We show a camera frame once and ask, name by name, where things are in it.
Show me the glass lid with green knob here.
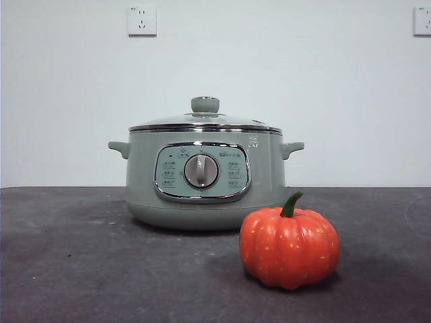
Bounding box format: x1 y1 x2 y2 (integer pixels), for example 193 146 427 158
129 96 282 133

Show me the pale green electric pot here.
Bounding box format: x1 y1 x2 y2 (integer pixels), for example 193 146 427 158
107 126 306 231

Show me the orange toy pumpkin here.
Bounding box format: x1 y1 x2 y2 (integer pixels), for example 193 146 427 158
238 190 340 291

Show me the white wall socket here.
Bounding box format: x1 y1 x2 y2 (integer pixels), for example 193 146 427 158
413 5 431 37
127 5 158 37

